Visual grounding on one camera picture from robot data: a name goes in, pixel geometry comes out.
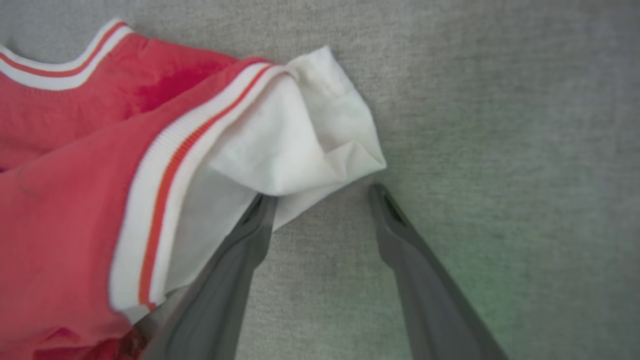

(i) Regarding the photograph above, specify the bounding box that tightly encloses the red jersey with white sleeves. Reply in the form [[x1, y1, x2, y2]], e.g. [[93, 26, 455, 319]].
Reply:
[[0, 17, 387, 360]]

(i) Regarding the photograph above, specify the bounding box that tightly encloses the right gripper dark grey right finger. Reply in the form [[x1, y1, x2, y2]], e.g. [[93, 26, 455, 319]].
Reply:
[[368, 183, 510, 360]]

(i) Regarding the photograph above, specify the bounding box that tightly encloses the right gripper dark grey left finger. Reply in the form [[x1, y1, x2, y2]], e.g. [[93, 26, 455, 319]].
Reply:
[[134, 193, 279, 360]]

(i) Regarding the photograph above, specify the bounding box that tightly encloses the grey fabric sofa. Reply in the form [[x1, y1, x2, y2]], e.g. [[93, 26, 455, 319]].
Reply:
[[0, 0, 640, 360]]

